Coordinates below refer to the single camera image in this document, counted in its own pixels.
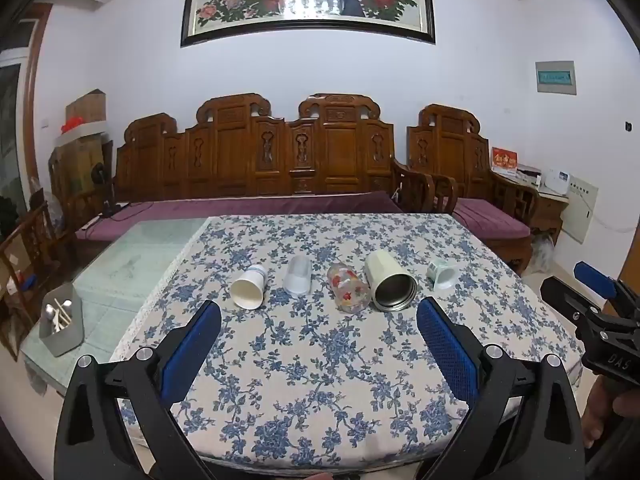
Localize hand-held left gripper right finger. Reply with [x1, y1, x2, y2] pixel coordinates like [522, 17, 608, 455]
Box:
[416, 297, 587, 480]

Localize pale green small cup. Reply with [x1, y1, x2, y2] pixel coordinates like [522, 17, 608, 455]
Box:
[426, 259, 458, 292]

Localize blue floral tablecloth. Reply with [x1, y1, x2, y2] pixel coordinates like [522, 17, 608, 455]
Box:
[109, 213, 586, 463]

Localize white paper cup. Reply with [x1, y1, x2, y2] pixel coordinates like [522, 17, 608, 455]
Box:
[230, 263, 266, 310]

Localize translucent plastic cup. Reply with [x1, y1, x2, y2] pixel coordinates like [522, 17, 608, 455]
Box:
[283, 254, 312, 295]

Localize wooden side table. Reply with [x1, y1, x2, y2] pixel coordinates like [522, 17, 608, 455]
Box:
[492, 167, 571, 248]

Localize grey utensil holder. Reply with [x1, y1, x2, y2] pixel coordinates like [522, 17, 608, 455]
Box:
[38, 282, 85, 358]

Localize glass top table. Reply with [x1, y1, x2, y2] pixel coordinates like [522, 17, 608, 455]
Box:
[20, 215, 216, 401]

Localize carved wooden armchair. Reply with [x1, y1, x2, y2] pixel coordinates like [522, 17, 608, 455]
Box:
[406, 104, 540, 277]

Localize red desk calendar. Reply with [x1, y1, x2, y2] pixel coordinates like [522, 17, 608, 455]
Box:
[491, 147, 518, 176]

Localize stack of cardboard boxes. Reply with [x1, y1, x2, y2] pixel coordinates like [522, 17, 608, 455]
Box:
[47, 89, 115, 221]

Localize glass cup with red flowers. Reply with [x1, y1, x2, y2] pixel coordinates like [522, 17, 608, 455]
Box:
[326, 263, 371, 314]

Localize cream steel tumbler cup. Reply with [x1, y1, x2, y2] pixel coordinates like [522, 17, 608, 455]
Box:
[363, 249, 418, 313]

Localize person's right hand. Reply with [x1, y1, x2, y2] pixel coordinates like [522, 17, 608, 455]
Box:
[581, 374, 640, 451]

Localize carved wooden sofa bench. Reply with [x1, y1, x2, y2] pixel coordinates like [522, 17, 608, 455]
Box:
[75, 92, 436, 261]

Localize white utensils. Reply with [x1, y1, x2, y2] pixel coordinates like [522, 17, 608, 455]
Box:
[44, 299, 75, 333]

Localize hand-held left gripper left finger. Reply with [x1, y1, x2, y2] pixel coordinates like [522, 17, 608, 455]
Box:
[54, 300, 223, 480]

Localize purple sofa cushion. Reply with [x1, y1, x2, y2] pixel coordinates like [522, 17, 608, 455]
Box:
[75, 191, 404, 242]

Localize white wall cabinet cover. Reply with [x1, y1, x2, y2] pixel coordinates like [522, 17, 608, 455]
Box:
[560, 175, 600, 246]

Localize purple armchair cushion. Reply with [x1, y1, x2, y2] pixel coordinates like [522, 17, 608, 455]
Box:
[452, 197, 532, 241]

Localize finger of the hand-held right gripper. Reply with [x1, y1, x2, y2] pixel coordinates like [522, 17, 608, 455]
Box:
[539, 275, 603, 335]
[573, 261, 621, 301]

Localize wall electrical panel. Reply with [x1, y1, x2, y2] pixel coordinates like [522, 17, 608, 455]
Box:
[535, 60, 577, 96]

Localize wooden chair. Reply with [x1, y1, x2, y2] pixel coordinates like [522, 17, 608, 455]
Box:
[0, 202, 63, 361]

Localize white box device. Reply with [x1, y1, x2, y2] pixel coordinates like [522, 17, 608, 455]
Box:
[542, 168, 572, 195]

